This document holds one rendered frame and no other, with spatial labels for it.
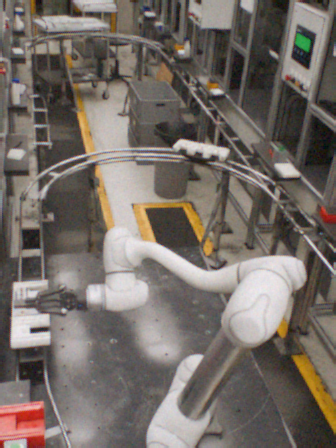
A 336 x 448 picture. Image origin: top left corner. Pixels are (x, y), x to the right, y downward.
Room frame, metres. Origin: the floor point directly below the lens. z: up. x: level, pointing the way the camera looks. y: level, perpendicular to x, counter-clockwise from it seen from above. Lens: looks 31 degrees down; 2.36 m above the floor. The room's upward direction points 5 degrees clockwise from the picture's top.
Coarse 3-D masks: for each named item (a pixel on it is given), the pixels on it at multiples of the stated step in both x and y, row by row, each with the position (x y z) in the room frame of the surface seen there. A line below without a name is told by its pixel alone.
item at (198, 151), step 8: (176, 144) 3.58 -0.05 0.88; (184, 144) 3.62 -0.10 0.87; (192, 144) 3.61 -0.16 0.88; (200, 144) 3.62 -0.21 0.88; (192, 152) 3.50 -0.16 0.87; (200, 152) 3.56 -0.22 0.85; (208, 152) 3.49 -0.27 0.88; (216, 152) 3.53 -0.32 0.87; (224, 152) 3.50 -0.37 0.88; (184, 160) 3.52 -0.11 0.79; (192, 160) 3.50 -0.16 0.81; (200, 160) 3.49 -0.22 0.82; (208, 160) 3.47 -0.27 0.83; (224, 160) 3.45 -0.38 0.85
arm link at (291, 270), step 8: (272, 256) 1.35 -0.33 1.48; (280, 256) 1.34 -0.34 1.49; (248, 264) 1.35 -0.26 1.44; (256, 264) 1.32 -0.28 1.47; (264, 264) 1.30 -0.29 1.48; (272, 264) 1.29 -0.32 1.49; (280, 264) 1.30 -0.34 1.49; (288, 264) 1.30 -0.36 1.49; (296, 264) 1.30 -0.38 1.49; (240, 272) 1.34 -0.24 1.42; (248, 272) 1.30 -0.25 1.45; (280, 272) 1.27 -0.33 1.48; (288, 272) 1.28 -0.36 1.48; (296, 272) 1.28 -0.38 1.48; (304, 272) 1.31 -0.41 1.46; (240, 280) 1.32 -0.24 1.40; (288, 280) 1.26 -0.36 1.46; (296, 280) 1.26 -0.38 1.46; (304, 280) 1.28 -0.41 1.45; (288, 288) 1.24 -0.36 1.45; (296, 288) 1.27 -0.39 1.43
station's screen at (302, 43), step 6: (300, 30) 3.48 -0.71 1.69; (300, 36) 3.46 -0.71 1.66; (306, 36) 3.39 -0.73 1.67; (294, 42) 3.52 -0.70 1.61; (300, 42) 3.45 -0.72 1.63; (306, 42) 3.38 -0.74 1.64; (294, 48) 3.51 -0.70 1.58; (300, 48) 3.43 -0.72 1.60; (306, 48) 3.36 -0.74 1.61; (294, 54) 3.50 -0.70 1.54; (300, 54) 3.42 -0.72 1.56; (306, 54) 3.35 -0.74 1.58; (300, 60) 3.40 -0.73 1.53; (306, 60) 3.33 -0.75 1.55
